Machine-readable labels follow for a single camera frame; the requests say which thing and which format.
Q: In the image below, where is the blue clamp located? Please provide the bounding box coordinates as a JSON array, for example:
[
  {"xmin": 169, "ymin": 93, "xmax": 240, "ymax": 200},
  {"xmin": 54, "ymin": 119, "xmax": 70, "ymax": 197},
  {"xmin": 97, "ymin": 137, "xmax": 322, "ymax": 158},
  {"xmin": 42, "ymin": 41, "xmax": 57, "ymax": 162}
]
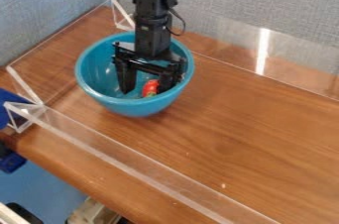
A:
[{"xmin": 0, "ymin": 87, "xmax": 31, "ymax": 173}]

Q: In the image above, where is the white and black object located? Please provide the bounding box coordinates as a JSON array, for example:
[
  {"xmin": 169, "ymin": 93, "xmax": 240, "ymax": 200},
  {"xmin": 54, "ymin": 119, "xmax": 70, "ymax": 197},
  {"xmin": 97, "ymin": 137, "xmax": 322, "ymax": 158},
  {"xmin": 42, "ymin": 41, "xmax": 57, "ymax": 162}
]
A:
[{"xmin": 0, "ymin": 202, "xmax": 45, "ymax": 224}]

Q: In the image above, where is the clear acrylic barrier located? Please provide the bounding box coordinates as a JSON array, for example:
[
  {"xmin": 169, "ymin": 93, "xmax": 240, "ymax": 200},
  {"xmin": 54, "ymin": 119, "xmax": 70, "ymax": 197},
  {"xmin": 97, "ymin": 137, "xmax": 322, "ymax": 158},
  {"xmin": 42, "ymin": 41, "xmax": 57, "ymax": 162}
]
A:
[{"xmin": 0, "ymin": 6, "xmax": 339, "ymax": 224}]

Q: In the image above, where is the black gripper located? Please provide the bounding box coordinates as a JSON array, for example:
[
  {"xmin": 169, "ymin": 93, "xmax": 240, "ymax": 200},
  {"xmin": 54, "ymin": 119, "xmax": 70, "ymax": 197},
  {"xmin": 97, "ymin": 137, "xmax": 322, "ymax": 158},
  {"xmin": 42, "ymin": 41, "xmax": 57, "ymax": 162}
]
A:
[{"xmin": 113, "ymin": 18, "xmax": 186, "ymax": 94}]

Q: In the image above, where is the black cable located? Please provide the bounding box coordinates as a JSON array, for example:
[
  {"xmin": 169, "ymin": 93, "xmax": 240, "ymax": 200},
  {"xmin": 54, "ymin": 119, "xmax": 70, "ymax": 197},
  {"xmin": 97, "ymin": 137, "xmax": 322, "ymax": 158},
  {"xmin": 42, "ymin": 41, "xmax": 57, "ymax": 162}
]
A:
[{"xmin": 166, "ymin": 8, "xmax": 189, "ymax": 37}]

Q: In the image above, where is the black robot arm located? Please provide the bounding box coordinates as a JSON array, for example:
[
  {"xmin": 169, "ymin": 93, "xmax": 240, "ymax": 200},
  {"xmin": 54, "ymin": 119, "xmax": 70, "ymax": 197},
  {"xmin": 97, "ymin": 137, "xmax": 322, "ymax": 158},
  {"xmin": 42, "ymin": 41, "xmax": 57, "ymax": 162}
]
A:
[{"xmin": 113, "ymin": 0, "xmax": 185, "ymax": 94}]

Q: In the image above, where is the beige object under table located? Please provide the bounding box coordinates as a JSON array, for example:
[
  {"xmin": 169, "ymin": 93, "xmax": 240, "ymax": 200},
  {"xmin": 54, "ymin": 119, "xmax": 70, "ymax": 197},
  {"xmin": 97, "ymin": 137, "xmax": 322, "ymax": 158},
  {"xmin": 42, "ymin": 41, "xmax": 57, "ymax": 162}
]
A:
[{"xmin": 67, "ymin": 197, "xmax": 122, "ymax": 224}]

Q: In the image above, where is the red strawberry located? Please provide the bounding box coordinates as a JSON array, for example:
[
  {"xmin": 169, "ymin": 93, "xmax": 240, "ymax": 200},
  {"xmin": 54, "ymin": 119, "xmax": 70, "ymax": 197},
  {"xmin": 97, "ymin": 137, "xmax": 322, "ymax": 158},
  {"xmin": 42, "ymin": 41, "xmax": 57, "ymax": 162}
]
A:
[{"xmin": 142, "ymin": 79, "xmax": 159, "ymax": 97}]

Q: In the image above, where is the blue bowl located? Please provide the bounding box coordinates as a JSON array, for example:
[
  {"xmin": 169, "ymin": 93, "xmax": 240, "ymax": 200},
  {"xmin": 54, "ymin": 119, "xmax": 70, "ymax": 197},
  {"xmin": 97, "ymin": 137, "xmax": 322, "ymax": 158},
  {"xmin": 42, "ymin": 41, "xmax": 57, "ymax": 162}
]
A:
[{"xmin": 75, "ymin": 32, "xmax": 196, "ymax": 117}]

